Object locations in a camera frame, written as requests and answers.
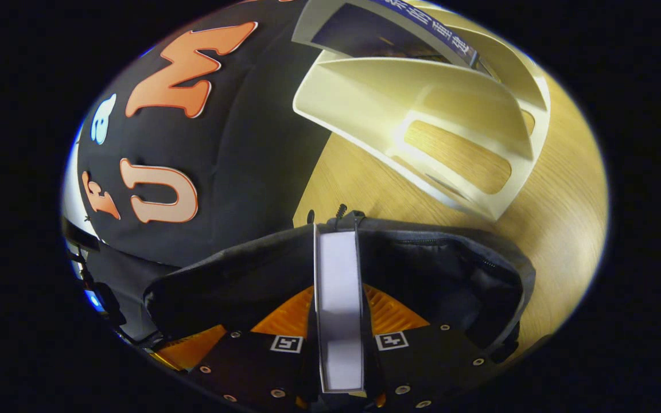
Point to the white bookshelf organizer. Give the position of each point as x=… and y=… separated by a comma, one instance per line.
x=365, y=86

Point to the grey schoolbag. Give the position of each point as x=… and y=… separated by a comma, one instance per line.
x=238, y=269

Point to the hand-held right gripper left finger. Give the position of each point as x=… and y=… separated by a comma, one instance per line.
x=250, y=367

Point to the grey cover book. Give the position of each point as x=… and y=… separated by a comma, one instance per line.
x=339, y=287

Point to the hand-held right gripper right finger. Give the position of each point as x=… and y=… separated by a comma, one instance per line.
x=422, y=367

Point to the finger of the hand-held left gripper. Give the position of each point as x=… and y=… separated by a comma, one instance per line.
x=190, y=349

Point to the blue cover book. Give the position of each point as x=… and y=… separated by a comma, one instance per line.
x=359, y=34

